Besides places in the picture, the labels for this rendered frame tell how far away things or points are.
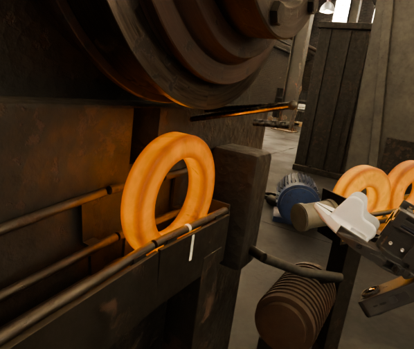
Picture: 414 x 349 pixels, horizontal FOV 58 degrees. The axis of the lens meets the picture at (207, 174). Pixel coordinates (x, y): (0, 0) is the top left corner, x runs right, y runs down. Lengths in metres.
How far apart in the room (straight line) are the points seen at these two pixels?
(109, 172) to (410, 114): 2.77
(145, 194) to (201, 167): 0.13
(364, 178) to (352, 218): 0.33
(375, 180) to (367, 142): 2.31
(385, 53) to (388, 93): 0.29
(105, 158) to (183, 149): 0.10
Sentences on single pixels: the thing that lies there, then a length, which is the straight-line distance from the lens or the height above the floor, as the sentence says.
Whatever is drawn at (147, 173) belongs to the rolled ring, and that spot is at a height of 0.80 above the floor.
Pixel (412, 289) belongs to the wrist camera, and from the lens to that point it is 0.58.
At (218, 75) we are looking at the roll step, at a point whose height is 0.92.
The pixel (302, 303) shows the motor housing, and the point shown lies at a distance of 0.78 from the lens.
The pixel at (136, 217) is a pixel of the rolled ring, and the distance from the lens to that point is 0.47.
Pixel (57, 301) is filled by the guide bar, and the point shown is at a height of 0.70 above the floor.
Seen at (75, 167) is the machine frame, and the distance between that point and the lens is 0.48.
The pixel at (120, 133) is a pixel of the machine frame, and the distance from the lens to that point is 0.52.
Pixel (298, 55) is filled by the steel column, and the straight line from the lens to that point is 9.44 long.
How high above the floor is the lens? 0.92
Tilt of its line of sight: 14 degrees down
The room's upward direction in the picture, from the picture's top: 8 degrees clockwise
